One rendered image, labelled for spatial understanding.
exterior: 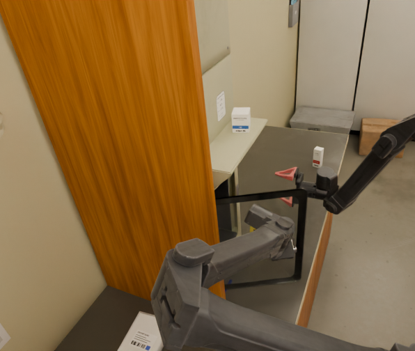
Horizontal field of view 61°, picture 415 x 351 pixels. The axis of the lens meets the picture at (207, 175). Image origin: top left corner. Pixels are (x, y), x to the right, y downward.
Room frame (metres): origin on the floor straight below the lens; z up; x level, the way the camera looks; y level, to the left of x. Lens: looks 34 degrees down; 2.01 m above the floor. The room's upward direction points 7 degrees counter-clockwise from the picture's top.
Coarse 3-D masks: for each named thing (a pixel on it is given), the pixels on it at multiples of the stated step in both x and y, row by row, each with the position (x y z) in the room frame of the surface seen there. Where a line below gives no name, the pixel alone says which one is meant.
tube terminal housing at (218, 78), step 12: (228, 60) 1.05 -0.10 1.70; (204, 72) 0.92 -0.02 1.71; (216, 72) 0.97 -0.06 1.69; (228, 72) 1.05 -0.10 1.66; (204, 84) 0.90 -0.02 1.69; (216, 84) 0.96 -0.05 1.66; (228, 84) 1.04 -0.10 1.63; (204, 96) 0.89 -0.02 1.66; (216, 96) 0.96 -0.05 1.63; (228, 96) 1.03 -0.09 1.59; (216, 108) 0.95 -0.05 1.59; (228, 108) 1.03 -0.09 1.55; (216, 120) 0.94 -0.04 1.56; (228, 120) 1.02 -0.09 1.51; (216, 132) 0.94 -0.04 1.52; (228, 180) 1.06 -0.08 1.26
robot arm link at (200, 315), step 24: (168, 264) 0.35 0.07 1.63; (168, 288) 0.32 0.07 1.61; (192, 288) 0.30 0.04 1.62; (168, 312) 0.29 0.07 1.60; (192, 312) 0.27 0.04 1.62; (216, 312) 0.28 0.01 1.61; (240, 312) 0.29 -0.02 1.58; (168, 336) 0.26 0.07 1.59; (192, 336) 0.26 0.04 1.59; (216, 336) 0.26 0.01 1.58; (240, 336) 0.26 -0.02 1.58; (264, 336) 0.26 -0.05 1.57; (288, 336) 0.26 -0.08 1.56; (312, 336) 0.27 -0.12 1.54
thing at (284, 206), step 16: (272, 192) 0.79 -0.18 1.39; (288, 192) 0.78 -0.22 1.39; (304, 192) 0.78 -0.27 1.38; (224, 208) 0.79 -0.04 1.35; (240, 208) 0.79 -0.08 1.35; (272, 208) 0.78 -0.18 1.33; (288, 208) 0.78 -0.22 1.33; (304, 208) 0.78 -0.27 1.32; (224, 224) 0.79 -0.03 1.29; (240, 224) 0.79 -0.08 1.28; (304, 224) 0.78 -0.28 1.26; (224, 240) 0.79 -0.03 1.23; (240, 272) 0.79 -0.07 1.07; (256, 272) 0.79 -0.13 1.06; (272, 272) 0.78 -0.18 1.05; (288, 272) 0.78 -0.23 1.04
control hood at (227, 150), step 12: (252, 120) 1.01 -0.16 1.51; (264, 120) 1.00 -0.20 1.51; (228, 132) 0.95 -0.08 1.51; (252, 132) 0.93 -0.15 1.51; (216, 144) 0.89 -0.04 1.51; (228, 144) 0.88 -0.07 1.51; (240, 144) 0.87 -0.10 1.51; (252, 144) 0.88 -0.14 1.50; (216, 156) 0.82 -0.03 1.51; (228, 156) 0.81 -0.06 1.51; (240, 156) 0.81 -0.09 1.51; (216, 168) 0.76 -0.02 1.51; (228, 168) 0.76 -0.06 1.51; (216, 180) 0.75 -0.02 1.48
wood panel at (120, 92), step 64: (0, 0) 0.90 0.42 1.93; (64, 0) 0.81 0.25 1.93; (128, 0) 0.73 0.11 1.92; (192, 0) 0.70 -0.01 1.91; (64, 64) 0.84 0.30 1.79; (128, 64) 0.75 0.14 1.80; (192, 64) 0.68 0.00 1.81; (64, 128) 0.87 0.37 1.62; (128, 128) 0.77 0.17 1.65; (192, 128) 0.68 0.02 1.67; (128, 192) 0.80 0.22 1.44; (192, 192) 0.70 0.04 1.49; (128, 256) 0.83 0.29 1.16
